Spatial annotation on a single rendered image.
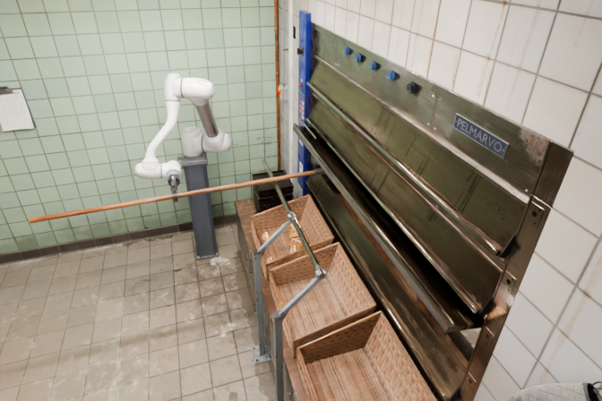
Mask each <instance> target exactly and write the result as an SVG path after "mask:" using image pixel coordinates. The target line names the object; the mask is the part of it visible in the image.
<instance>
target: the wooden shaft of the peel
mask: <svg viewBox="0 0 602 401"><path fill-rule="evenodd" d="M307 175H314V170H312V171H306V172H301V173H295V174H290V175H281V176H275V177H270V178H264V179H259V180H253V181H248V182H242V183H233V184H228V185H222V186H217V187H211V188H206V189H201V190H195V191H190V192H180V193H178V194H177V196H176V197H172V194H169V195H164V196H159V197H153V198H148V199H142V200H132V201H127V202H121V203H117V204H111V205H106V206H100V207H95V208H89V209H79V210H74V211H68V212H63V213H58V214H53V215H47V216H42V217H36V218H30V219H29V222H30V223H37V222H42V221H47V220H52V219H58V218H68V217H72V216H78V215H83V214H89V213H94V212H99V211H104V210H110V209H120V208H124V207H130V206H135V205H141V204H146V203H151V202H156V201H166V200H172V199H176V198H182V197H187V196H193V195H198V194H203V193H208V192H218V191H224V190H228V189H234V188H239V187H245V186H250V185H255V184H260V183H270V182H276V181H280V180H286V179H291V178H297V177H302V176H307Z"/></svg>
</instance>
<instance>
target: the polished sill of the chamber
mask: <svg viewBox="0 0 602 401"><path fill-rule="evenodd" d="M311 159H312V160H313V162H314V163H315V164H316V165H317V166H318V168H322V167H321V166H320V165H319V163H318V162H317V161H316V159H315V158H314V156H313V155H312V154H311ZM323 175H324V176H325V178H326V179H327V180H328V182H329V183H330V184H331V186H332V188H333V189H334V190H335V192H336V193H337V194H338V195H339V196H340V198H341V199H342V200H343V202H344V203H345V205H346V206H347V207H348V209H349V210H350V212H351V213H352V214H353V216H354V217H355V219H356V220H357V222H358V223H359V224H360V225H361V226H362V227H363V229H364V230H365V232H366V233H367V235H368V236H369V237H370V239H371V240H372V241H373V243H374V244H375V246H376V247H377V248H378V250H379V251H380V253H381V254H382V255H383V257H384V258H385V259H386V260H387V261H388V263H389V264H390V265H391V267H392V269H393V270H394V271H395V273H396V274H397V275H398V277H399V278H400V280H401V281H402V282H403V284H404V285H405V287H406V288H407V289H408V290H409V291H410V293H411V294H412V295H413V297H414V298H415V299H416V301H417V303H418V304H419V305H420V307H421V308H422V309H423V311H424V312H425V313H426V315H427V317H428V318H429V319H430V321H432V322H433V324H434V325H435V327H436V328H437V329H438V331H439V332H440V334H441V335H442V336H443V338H444V339H445V341H446V342H447V343H448V345H449V346H450V347H451V349H452V351H453V352H454V353H455V354H456V355H457V356H458V358H459V359H460V361H461V362H462V363H463V365H464V366H465V368H466V369H467V367H468V364H469V360H470V357H471V355H472V353H473V350H474V348H473V347H472V346H471V344H470V343H469V341H468V340H467V339H466V338H465V337H464V336H463V335H462V334H461V332H460V331H453V332H447V333H446V332H445V331H444V330H443V328H442V327H441V325H440V324H439V323H438V321H437V320H436V319H435V317H434V316H433V314H432V313H431V312H430V311H429V310H428V309H427V307H426V306H425V304H424V303H423V302H422V300H421V299H420V298H419V296H418V295H417V293H416V292H415V291H414V289H413V288H412V287H411V285H410V284H409V282H408V281H407V280H406V278H404V277H403V275H402V274H401V273H400V271H399V270H398V268H397V267H396V266H395V264H394V263H393V262H392V260H391V259H390V257H389V256H388V255H387V253H386V252H385V251H384V249H383V248H382V246H381V245H380V244H379V243H378V242H377V241H376V240H375V238H374V237H373V235H372V234H371V233H370V231H369V230H368V229H367V227H366V226H365V224H364V223H363V222H362V220H361V219H360V218H359V216H358V215H357V213H356V212H355V211H354V210H353V209H352V208H351V206H350V205H349V204H348V202H347V201H346V199H345V198H344V197H343V195H342V194H341V193H340V191H339V190H338V188H337V187H336V186H335V184H334V183H333V182H332V180H331V179H330V177H329V176H327V174H323Z"/></svg>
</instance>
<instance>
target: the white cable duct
mask: <svg viewBox="0 0 602 401"><path fill-rule="evenodd" d="M288 72H289V174H292V162H293V129H292V128H293V0H288Z"/></svg>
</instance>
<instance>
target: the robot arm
mask: <svg viewBox="0 0 602 401"><path fill-rule="evenodd" d="M214 92H215V89H214V85H213V83H212V82H211V81H208V80H205V79H201V78H181V75H179V74H177V73H169V74H168V76H167V78H166V81H165V86H164V96H165V103H166V107H167V112H168V119H167V121H166V123H165V125H164V126H163V127H162V129H161V130H160V131H159V133H158V134H157V135H156V137H155V138H154V139H153V141H152V142H151V143H150V145H149V147H148V148H147V151H146V156H145V159H144V160H143V161H142V162H141V163H139V164H137V165H136V167H135V168H134V169H135V173H136V175H137V176H139V177H140V178H144V179H159V178H164V179H167V181H168V184H169V185H170V186H171V190H172V197H176V196H177V186H178V185H179V184H180V181H181V166H180V165H179V164H178V162H176V161H175V160H171V161H168V162H167V163H164V164H160V163H159V161H158V160H157V159H156V157H155V152H156V149H157V148H158V147H159V145H160V144H161V143H162V142H163V141H164V140H165V139H166V138H167V136H168V135H169V134H170V133H171V132H172V130H173V129H174V127H175V126H176V122H177V118H178V113H179V108H180V103H181V98H188V99H189V100H190V101H191V102H192V103H193V104H195V107H196V110H197V112H198V115H199V117H200V119H201V122H202V126H203V129H204V131H205V132H201V130H200V129H199V128H197V127H195V126H188V127H185V128H184V130H183V133H182V137H181V142H182V149H183V152H184V154H182V156H178V157H177V160H184V162H183V165H187V164H194V163H205V162H206V159H205V157H204V154H205V153H204V152H212V153H220V152H225V151H228V150H229V149H230V148H231V144H232V139H231V137H230V136H229V135H228V134H227V133H224V132H223V131H222V130H221V129H220V128H219V127H218V126H217V124H216V121H215V118H214V115H213V112H212V109H211V104H210V101H209V100H210V98H212V97H213V95H214Z"/></svg>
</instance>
